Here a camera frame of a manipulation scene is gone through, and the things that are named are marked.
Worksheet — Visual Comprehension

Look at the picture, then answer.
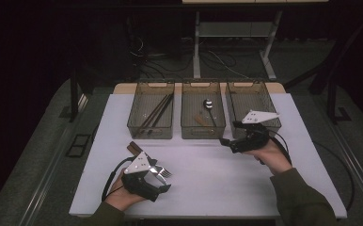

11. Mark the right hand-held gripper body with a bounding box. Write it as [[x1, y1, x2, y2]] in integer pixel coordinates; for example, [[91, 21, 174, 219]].
[[230, 109, 280, 154]]

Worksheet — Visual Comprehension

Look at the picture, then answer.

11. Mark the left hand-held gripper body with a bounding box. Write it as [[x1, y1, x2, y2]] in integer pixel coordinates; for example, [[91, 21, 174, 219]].
[[121, 151, 160, 202]]

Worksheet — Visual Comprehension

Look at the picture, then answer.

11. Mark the fork with brown handle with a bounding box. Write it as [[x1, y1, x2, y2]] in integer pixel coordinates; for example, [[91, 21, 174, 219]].
[[130, 140, 173, 179]]

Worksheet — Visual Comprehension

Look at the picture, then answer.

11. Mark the smoky clear plastic bin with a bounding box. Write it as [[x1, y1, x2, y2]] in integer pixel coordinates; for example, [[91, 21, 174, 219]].
[[126, 80, 176, 140], [180, 79, 227, 140], [225, 79, 282, 140]]

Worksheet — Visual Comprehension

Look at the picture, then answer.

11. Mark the steel spoon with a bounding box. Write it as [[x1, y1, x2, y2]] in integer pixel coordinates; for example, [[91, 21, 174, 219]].
[[202, 98, 218, 128]]

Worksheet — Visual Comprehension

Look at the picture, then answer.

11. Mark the black chopstick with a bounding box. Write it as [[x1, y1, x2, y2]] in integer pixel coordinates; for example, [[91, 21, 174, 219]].
[[150, 93, 174, 130], [143, 93, 172, 130]]

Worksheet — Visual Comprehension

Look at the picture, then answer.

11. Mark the person's left hand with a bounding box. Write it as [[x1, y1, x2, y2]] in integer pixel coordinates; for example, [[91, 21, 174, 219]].
[[103, 171, 147, 212]]

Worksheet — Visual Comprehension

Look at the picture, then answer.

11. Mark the person's right hand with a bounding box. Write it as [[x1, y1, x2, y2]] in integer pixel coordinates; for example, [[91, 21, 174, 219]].
[[245, 140, 292, 176]]

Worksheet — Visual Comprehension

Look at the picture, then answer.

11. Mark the white table mat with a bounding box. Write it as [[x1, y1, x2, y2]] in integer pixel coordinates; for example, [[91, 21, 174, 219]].
[[69, 92, 348, 219]]

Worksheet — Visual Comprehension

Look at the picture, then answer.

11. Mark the black metal stand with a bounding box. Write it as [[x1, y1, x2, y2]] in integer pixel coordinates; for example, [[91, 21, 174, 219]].
[[69, 70, 80, 123], [325, 81, 353, 125]]

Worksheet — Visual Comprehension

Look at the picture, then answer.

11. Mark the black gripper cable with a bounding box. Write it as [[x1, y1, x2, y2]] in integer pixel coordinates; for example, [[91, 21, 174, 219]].
[[101, 156, 135, 202], [268, 130, 293, 166]]

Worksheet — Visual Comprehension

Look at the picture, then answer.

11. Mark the white floor cable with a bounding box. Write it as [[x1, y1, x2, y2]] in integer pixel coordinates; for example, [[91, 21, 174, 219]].
[[207, 50, 249, 79]]

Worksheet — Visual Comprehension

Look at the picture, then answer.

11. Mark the black floor socket frame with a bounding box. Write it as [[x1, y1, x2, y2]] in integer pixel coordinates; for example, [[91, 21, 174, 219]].
[[65, 134, 91, 158]]

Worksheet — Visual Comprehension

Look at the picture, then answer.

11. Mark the white metal frame desk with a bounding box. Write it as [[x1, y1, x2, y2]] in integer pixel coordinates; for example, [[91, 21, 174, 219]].
[[181, 0, 329, 82]]

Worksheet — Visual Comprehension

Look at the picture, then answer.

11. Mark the metal floor rail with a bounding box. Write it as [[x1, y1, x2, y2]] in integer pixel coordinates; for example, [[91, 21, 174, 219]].
[[324, 119, 363, 218], [19, 93, 89, 226]]

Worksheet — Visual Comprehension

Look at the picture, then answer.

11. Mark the tangle of black floor cables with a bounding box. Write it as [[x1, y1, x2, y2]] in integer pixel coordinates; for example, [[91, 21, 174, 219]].
[[129, 37, 199, 80]]

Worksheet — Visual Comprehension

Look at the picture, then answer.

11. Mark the long black floor cable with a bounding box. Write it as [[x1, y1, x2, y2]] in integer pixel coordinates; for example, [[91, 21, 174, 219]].
[[313, 140, 356, 215]]

